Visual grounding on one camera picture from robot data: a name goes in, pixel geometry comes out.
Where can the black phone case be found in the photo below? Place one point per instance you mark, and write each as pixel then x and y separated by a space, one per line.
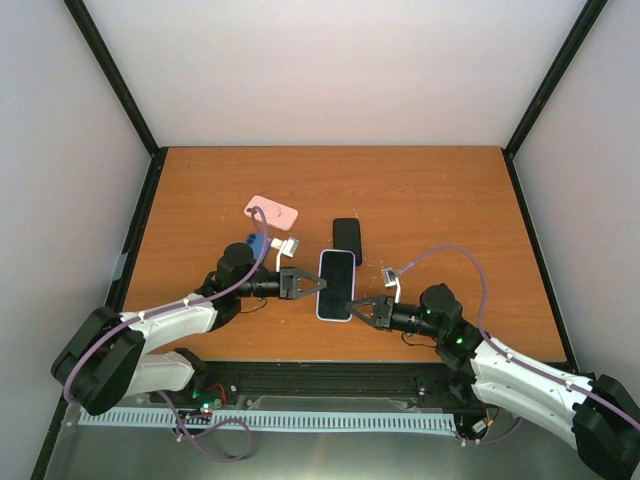
pixel 347 237

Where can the right black frame post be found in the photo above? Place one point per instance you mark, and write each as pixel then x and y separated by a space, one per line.
pixel 571 45

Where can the black frame post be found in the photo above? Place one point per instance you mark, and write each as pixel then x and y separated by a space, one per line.
pixel 98 47
pixel 571 45

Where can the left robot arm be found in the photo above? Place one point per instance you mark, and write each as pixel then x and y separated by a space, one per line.
pixel 115 355

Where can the light blue cable duct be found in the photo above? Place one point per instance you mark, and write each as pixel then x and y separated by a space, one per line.
pixel 277 421

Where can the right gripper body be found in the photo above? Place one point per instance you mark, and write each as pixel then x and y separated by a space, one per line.
pixel 389 320

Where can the pink phone case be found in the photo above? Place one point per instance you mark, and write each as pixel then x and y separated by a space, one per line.
pixel 278 215

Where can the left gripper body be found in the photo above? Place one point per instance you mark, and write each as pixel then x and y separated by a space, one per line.
pixel 276 288

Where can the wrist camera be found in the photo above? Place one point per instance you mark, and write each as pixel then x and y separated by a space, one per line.
pixel 391 279
pixel 284 248

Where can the blue phone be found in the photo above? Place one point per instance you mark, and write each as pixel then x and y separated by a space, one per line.
pixel 259 247

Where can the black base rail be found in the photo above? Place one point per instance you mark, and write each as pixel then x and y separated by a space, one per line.
pixel 423 385

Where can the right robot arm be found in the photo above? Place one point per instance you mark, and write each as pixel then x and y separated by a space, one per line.
pixel 595 415

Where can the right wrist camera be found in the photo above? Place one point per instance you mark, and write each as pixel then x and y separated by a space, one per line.
pixel 391 279

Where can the left black frame post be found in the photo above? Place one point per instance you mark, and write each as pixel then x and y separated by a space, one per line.
pixel 98 47

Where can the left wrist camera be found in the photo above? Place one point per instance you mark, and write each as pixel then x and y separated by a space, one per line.
pixel 284 248

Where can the light blue phone case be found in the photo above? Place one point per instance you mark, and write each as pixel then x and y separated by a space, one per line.
pixel 352 265

